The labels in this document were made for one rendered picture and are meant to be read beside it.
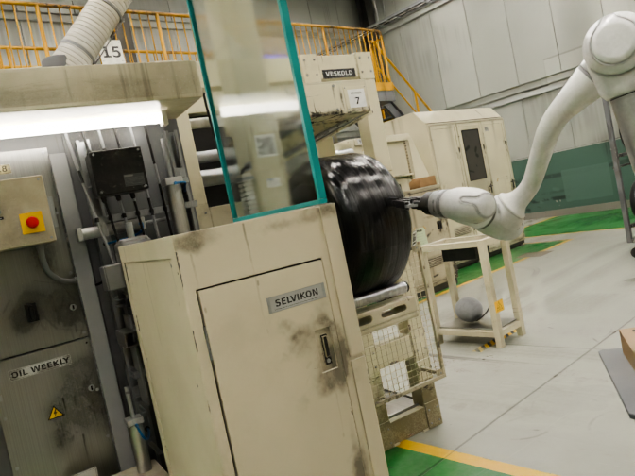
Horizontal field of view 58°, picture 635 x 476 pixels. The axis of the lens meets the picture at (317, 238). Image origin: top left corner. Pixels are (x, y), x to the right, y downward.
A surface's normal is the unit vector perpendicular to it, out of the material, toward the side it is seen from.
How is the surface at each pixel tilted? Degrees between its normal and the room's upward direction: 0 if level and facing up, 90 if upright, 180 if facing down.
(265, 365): 90
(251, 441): 90
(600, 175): 90
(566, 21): 90
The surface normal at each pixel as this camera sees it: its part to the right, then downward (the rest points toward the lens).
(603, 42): -0.53, 0.09
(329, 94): 0.50, -0.06
